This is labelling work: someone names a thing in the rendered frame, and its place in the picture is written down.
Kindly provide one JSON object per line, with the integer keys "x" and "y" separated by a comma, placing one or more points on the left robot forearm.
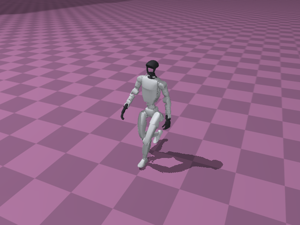
{"x": 168, "y": 108}

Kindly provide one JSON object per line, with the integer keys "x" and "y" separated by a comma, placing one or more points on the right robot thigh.
{"x": 142, "y": 124}

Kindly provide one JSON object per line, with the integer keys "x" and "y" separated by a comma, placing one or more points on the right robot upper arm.
{"x": 137, "y": 85}

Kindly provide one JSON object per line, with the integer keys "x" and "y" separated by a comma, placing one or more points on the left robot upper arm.
{"x": 163, "y": 86}

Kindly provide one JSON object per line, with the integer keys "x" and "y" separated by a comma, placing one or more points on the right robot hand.
{"x": 125, "y": 107}

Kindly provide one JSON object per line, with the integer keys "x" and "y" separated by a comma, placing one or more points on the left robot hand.
{"x": 167, "y": 123}

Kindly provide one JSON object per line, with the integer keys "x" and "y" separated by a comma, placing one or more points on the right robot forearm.
{"x": 130, "y": 99}

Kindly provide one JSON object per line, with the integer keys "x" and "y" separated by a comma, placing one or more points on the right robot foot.
{"x": 156, "y": 139}

